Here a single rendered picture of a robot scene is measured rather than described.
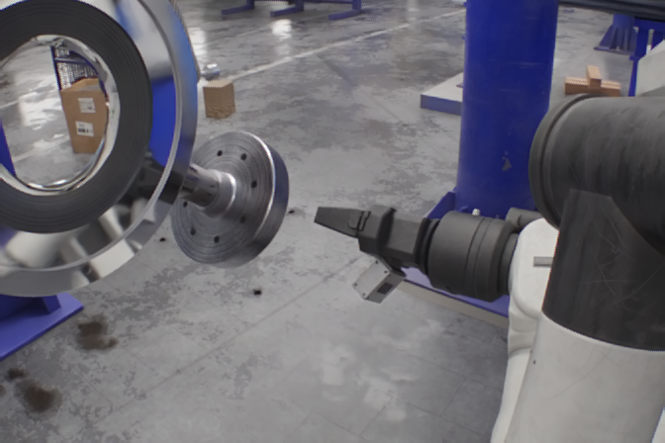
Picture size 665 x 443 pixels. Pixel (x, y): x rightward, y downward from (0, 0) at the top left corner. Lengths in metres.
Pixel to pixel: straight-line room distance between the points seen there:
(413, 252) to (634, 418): 0.32
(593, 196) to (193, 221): 0.60
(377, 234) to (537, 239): 0.17
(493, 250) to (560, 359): 0.24
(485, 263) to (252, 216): 0.33
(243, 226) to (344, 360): 1.09
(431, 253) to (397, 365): 1.20
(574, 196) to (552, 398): 0.11
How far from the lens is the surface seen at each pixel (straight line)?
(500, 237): 0.53
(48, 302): 2.16
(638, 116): 0.29
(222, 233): 0.73
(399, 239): 0.56
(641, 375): 0.30
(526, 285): 0.48
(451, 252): 0.54
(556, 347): 0.31
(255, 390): 1.68
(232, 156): 0.76
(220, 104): 3.95
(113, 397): 1.78
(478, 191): 1.95
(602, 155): 0.29
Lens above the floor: 1.24
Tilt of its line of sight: 27 degrees down
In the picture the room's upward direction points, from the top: 2 degrees counter-clockwise
